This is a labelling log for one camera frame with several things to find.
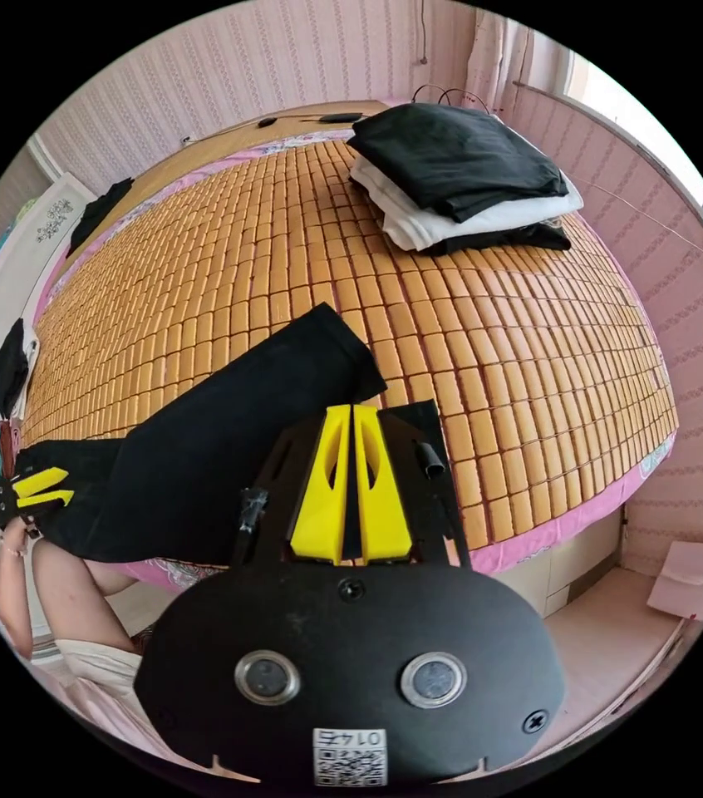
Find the bed with woven mat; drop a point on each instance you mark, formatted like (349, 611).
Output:
(513, 386)

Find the black garment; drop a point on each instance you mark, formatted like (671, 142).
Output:
(99, 212)

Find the black and white pile of clothes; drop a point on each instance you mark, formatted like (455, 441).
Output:
(451, 156)

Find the pink curtain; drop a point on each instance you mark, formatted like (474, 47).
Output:
(501, 56)

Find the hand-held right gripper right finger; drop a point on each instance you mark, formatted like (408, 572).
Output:
(382, 517)

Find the window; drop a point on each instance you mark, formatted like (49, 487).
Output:
(688, 156)

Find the person's left forearm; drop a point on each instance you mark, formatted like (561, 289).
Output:
(14, 598)

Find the black pants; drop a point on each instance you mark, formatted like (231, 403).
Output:
(202, 449)

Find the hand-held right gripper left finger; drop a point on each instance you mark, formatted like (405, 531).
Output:
(320, 511)

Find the pink flat carton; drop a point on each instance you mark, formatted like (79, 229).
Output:
(691, 580)

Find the person's left hand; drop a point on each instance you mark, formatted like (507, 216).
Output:
(18, 541)

